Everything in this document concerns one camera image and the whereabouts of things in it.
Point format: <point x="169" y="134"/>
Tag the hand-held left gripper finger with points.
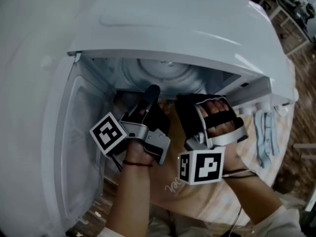
<point x="159" y="120"/>
<point x="145" y="102"/>

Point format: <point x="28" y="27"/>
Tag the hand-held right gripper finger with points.
<point x="209" y="97"/>
<point x="188" y="117"/>

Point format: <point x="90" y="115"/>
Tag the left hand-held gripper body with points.
<point x="108" y="133"/>

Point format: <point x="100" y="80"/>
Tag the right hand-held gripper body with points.
<point x="207" y="165"/>

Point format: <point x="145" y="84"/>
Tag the clear glass turntable plate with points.
<point x="172" y="78"/>

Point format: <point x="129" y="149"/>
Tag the person's left forearm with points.
<point x="130" y="194"/>

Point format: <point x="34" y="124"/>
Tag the person's right forearm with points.
<point x="247" y="194"/>

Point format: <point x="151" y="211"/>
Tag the person's right hand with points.
<point x="217" y="107"/>

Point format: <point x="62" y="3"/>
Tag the dark brown bag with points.
<point x="288" y="185"/>

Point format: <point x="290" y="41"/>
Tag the white microwave oven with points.
<point x="172" y="21"/>

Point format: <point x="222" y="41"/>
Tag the person's white clothing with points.
<point x="271" y="223"/>

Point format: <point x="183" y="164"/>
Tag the large white desk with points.
<point x="306" y="146"/>

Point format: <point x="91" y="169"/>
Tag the dark-topped desk with white legs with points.
<point x="288" y="13"/>

